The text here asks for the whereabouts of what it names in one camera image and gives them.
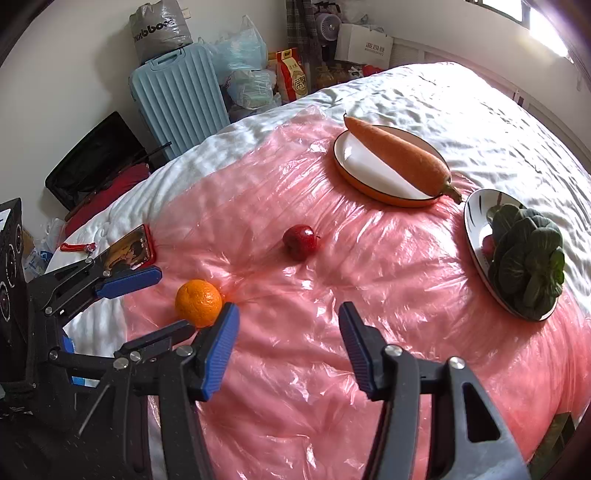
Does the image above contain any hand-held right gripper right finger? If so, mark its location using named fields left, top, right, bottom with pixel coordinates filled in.
left=338, top=301, right=532, bottom=480

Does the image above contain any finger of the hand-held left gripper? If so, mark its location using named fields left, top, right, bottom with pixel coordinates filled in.
left=28, top=258, right=163, bottom=320
left=48, top=320, right=200, bottom=433

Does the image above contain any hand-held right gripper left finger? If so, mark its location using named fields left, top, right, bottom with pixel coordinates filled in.
left=159, top=302, right=241, bottom=480

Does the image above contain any orange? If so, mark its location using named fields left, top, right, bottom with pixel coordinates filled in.
left=174, top=279, right=223, bottom=329

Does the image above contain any red apple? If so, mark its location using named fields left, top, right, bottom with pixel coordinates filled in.
left=283, top=224, right=321, bottom=260

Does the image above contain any green tray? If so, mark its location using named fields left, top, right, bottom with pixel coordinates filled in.
left=529, top=411, right=577, bottom=480

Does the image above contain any phone in red case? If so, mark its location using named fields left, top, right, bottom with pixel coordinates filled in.
left=99, top=224, right=158, bottom=273

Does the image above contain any crumpled plastic bag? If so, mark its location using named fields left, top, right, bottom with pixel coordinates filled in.
left=22, top=219, right=65, bottom=282

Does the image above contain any red cloth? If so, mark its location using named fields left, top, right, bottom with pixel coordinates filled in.
left=65, top=164, right=151, bottom=236

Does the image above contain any pink plastic sheet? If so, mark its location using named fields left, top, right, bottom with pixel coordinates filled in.
left=122, top=105, right=591, bottom=480

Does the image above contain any black suitcase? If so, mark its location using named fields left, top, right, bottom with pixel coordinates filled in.
left=45, top=111, right=151, bottom=210

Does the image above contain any dark rimmed white plate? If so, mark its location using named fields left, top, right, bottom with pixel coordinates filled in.
left=463, top=188, right=561, bottom=322

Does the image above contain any green bok choy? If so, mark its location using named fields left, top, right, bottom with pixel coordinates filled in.
left=487, top=204, right=566, bottom=319

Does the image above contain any light blue suitcase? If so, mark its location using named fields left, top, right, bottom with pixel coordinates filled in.
left=129, top=38, right=230, bottom=162

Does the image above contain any orange rimmed white plate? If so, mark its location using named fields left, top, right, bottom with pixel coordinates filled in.
left=333, top=124, right=451, bottom=208

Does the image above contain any carrot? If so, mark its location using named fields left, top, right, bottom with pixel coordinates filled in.
left=344, top=111, right=463, bottom=205

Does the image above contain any translucent plastic bag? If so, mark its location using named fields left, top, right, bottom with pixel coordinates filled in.
left=205, top=16, right=269, bottom=75
left=224, top=69, right=282, bottom=112

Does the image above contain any grey printed bag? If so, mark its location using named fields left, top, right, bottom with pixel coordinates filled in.
left=129, top=0, right=194, bottom=65

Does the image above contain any orange snack bag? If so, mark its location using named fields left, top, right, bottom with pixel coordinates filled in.
left=276, top=47, right=311, bottom=104

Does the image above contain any white paper bag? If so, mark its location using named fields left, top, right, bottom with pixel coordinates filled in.
left=335, top=23, right=394, bottom=71

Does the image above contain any plaid scarf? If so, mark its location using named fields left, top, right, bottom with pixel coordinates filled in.
left=285, top=0, right=319, bottom=58

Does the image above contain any white fan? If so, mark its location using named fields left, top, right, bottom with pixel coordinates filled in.
left=314, top=11, right=342, bottom=41

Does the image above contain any window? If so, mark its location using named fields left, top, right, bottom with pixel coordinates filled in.
left=471, top=0, right=573, bottom=58

